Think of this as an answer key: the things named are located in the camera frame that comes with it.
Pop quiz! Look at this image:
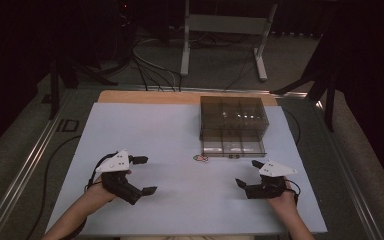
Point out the grey metal stand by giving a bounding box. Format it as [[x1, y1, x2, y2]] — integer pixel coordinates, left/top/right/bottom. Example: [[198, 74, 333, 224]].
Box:
[[179, 0, 280, 83]]

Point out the hand-held gripper cable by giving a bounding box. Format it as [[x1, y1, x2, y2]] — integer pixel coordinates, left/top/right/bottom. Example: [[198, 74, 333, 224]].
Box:
[[284, 179, 302, 205], [84, 151, 120, 193]]

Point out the thin black floor cable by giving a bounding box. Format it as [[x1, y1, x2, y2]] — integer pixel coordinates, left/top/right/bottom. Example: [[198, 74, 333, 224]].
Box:
[[224, 49, 258, 92]]

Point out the person's left hand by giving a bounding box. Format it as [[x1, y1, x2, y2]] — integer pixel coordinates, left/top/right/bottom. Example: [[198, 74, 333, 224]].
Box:
[[88, 177, 119, 204]]

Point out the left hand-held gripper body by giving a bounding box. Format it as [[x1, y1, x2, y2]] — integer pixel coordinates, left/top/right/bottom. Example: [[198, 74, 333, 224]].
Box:
[[94, 149, 145, 206]]

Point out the left hand-held gripper cable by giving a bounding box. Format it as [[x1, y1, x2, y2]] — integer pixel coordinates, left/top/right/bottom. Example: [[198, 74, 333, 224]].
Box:
[[84, 151, 120, 193]]

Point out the aluminium profile rail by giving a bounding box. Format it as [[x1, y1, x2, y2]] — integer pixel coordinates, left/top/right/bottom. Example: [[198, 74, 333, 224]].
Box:
[[75, 83, 309, 98], [0, 89, 78, 240], [312, 99, 384, 240]]

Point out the right hand-held gripper cable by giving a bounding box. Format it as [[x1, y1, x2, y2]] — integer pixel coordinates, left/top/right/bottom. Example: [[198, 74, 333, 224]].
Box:
[[284, 179, 302, 205]]

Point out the smoky transparent drawer cabinet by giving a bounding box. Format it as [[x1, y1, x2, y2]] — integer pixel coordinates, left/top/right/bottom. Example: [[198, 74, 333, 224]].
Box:
[[199, 95, 270, 143]]

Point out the black stand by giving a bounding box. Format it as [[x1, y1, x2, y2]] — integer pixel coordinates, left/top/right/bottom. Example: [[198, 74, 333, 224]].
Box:
[[269, 31, 339, 133], [47, 58, 118, 121]]

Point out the person's right hand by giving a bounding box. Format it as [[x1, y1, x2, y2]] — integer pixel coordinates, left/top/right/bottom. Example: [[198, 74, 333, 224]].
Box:
[[267, 185, 298, 211]]

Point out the white floor cable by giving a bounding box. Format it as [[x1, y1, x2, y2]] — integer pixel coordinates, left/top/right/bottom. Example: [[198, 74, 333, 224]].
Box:
[[132, 37, 178, 92]]

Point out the dark equipment rack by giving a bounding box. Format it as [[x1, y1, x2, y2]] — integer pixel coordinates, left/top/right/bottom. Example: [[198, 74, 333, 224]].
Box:
[[112, 0, 138, 65]]

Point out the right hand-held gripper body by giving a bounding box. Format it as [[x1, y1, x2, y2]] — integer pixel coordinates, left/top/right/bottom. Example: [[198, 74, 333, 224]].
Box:
[[245, 160, 298, 200]]

